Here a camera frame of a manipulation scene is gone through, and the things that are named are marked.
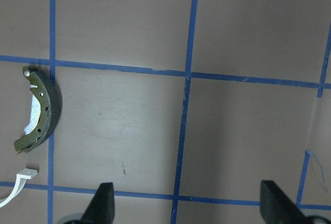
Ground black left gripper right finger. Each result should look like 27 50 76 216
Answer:
260 180 306 224

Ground white curved plastic part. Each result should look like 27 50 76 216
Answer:
1 168 38 207

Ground green brake shoe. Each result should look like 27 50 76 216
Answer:
14 66 61 153

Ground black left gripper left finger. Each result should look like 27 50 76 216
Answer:
81 183 115 224

